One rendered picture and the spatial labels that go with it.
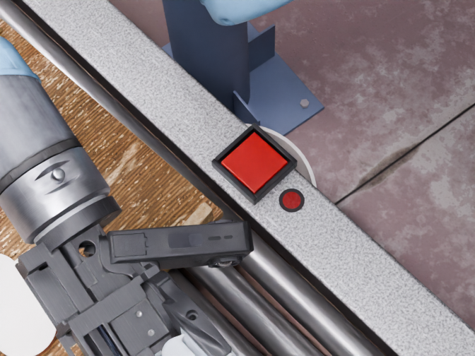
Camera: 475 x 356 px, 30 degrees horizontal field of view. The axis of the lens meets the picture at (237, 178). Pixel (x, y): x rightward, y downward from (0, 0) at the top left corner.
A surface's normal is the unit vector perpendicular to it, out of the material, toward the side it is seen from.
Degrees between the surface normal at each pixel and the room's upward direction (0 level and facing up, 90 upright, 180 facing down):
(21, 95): 33
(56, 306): 20
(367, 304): 0
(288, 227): 0
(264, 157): 0
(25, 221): 48
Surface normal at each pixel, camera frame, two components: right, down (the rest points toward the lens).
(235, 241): 0.27, -0.30
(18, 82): 0.61, -0.47
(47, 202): -0.06, -0.04
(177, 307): -0.08, -0.72
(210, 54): 0.08, 0.92
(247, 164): -0.04, -0.39
